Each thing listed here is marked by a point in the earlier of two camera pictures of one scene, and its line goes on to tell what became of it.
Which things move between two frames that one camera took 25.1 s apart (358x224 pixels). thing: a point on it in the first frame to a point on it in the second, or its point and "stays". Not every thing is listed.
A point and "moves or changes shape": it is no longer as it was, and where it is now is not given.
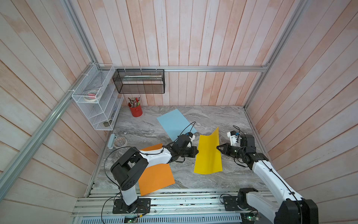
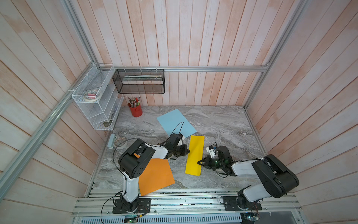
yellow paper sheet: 209,158 moves or changes shape
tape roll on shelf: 91,95 stays
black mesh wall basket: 140,80 stays
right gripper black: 225,149 to 207,164
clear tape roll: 120,142 stays
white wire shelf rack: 96,88 stays
